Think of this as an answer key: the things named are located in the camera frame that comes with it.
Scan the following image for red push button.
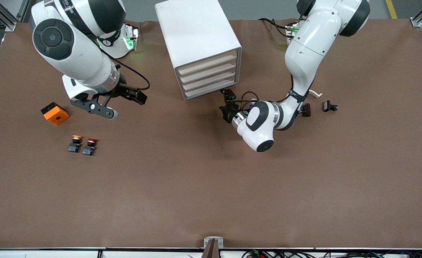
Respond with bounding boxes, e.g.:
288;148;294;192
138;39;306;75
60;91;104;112
82;138;98;156

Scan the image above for orange box with hole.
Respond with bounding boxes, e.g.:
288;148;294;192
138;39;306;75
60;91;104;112
41;102;70;126

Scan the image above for metal table edge bracket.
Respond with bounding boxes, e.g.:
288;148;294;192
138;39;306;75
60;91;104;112
203;236;224;258

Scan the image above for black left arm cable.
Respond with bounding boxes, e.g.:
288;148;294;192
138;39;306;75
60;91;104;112
240;77;317;112

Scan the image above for brown table mat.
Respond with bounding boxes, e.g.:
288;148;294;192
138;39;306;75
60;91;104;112
0;19;422;249

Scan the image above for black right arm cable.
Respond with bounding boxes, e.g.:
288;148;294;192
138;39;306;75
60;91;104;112
98;47;151;91

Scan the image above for yellow push button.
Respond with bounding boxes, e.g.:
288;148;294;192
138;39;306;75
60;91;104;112
68;135;83;153

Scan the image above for black switch component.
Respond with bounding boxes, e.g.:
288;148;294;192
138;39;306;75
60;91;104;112
322;100;339;113

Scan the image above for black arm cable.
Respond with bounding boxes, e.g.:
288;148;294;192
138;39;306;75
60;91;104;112
98;47;151;91
240;77;317;112

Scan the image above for black base cable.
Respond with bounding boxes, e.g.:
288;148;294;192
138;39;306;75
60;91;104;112
258;17;294;38

